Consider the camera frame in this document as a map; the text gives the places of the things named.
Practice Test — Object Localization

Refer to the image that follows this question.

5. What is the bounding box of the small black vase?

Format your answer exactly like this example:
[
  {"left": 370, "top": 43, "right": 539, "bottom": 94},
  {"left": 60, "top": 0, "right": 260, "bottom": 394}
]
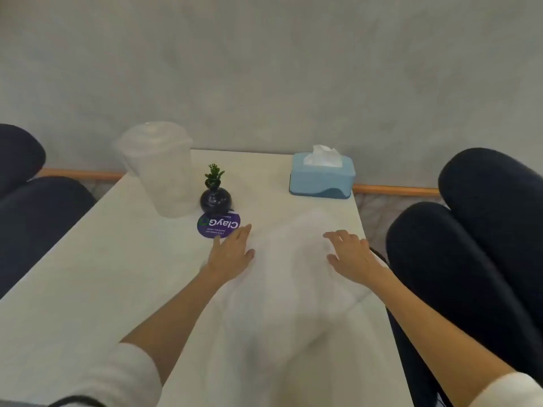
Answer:
[{"left": 200, "top": 188, "right": 234, "bottom": 215}]

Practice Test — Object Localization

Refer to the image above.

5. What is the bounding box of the blue tissue box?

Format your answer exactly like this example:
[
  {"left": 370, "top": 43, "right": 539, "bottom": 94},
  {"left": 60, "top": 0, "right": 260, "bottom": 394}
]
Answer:
[{"left": 289, "top": 152, "right": 356, "bottom": 200}]

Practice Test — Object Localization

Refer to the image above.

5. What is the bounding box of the dark blue armchair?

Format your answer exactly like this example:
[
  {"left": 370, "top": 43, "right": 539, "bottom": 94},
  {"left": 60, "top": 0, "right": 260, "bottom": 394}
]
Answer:
[
  {"left": 0, "top": 124, "right": 98, "bottom": 300},
  {"left": 385, "top": 148, "right": 543, "bottom": 407}
]

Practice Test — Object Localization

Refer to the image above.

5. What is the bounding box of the white translucent cloth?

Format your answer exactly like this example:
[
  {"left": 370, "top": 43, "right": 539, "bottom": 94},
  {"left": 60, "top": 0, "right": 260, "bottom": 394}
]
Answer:
[{"left": 203, "top": 207, "right": 370, "bottom": 407}]

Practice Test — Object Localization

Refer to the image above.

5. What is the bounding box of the white tissue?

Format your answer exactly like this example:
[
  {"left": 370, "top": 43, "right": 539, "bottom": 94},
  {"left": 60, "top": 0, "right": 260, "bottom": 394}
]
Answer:
[{"left": 304, "top": 144, "right": 344, "bottom": 168}]

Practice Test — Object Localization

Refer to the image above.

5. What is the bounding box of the person's left forearm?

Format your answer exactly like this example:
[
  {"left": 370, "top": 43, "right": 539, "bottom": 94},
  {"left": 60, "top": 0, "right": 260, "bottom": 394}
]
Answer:
[{"left": 48, "top": 267, "right": 233, "bottom": 407}]

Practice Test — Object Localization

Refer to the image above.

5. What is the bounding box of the small green plant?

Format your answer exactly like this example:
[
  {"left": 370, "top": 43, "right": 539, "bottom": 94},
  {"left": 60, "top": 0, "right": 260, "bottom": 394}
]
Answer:
[{"left": 204, "top": 163, "right": 226, "bottom": 190}]

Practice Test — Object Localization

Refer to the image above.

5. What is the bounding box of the person's right hand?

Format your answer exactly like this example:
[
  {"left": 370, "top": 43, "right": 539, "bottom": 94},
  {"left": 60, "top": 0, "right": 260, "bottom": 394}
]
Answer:
[{"left": 323, "top": 229, "right": 383, "bottom": 287}]

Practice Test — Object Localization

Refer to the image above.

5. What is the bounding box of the round purple coaster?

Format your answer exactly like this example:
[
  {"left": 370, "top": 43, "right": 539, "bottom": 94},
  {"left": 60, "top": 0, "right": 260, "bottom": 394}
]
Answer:
[{"left": 197, "top": 212, "right": 242, "bottom": 240}]

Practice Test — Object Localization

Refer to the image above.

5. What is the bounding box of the person's right forearm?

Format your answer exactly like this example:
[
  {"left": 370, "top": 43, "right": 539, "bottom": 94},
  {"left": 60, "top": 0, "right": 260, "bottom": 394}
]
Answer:
[{"left": 368, "top": 267, "right": 543, "bottom": 407}]

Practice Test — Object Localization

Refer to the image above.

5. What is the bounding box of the person's left hand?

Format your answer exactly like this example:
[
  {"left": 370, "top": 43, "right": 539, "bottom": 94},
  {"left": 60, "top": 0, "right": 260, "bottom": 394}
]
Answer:
[{"left": 205, "top": 224, "right": 255, "bottom": 285}]

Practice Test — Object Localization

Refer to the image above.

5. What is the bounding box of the clear plastic cup with lid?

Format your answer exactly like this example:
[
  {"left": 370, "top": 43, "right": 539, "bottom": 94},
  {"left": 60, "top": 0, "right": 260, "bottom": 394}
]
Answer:
[{"left": 114, "top": 121, "right": 194, "bottom": 218}]

